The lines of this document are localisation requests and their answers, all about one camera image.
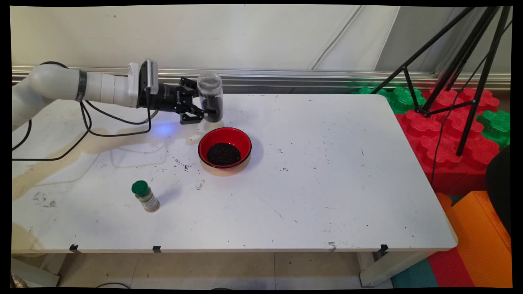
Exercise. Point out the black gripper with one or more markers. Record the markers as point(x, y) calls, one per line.
point(167, 98)

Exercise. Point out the clear jar with black seeds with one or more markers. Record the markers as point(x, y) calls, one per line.
point(210, 102)

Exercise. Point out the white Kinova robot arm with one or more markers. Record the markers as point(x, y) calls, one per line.
point(61, 83)

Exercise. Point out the red and black bowl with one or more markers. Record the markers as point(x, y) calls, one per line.
point(216, 136)

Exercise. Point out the black seeds pile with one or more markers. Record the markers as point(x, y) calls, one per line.
point(224, 154)

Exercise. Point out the spice jar with green cap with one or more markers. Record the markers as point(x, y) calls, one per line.
point(147, 200)

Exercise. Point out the black tape piece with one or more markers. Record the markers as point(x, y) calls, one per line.
point(157, 249)
point(74, 248)
point(383, 250)

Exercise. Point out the green foam block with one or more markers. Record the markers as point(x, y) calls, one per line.
point(402, 100)
point(496, 126)

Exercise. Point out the white table leg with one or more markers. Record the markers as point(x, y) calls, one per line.
point(32, 273)
point(380, 269)

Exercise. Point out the red foam block stack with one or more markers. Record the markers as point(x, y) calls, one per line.
point(445, 155)

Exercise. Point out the teal foam mat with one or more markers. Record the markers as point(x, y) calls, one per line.
point(414, 277)

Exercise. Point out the black tripod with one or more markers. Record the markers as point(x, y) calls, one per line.
point(486, 71)

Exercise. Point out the red foam mat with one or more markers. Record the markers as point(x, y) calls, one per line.
point(449, 269)

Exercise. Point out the orange foam mat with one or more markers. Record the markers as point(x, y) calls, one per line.
point(478, 245)

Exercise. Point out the black rounded object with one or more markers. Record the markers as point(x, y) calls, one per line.
point(500, 188)

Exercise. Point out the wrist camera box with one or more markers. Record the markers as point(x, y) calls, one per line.
point(149, 77)

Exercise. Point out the aluminium wall rail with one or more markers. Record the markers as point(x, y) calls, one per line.
point(306, 79)

